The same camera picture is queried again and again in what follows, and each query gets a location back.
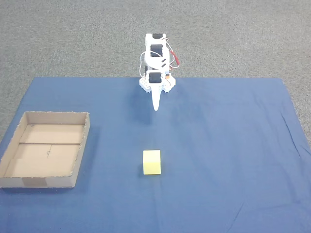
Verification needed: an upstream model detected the red cable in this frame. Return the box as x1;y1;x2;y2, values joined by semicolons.
168;49;182;69

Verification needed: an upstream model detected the shallow cardboard box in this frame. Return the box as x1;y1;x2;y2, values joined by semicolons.
0;111;91;189

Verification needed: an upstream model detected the yellow foam block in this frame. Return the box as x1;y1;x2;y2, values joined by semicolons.
142;150;162;176

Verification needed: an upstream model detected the blue cloth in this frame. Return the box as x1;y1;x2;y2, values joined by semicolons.
0;77;311;233

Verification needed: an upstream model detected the white cable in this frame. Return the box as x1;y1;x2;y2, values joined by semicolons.
139;51;149;79

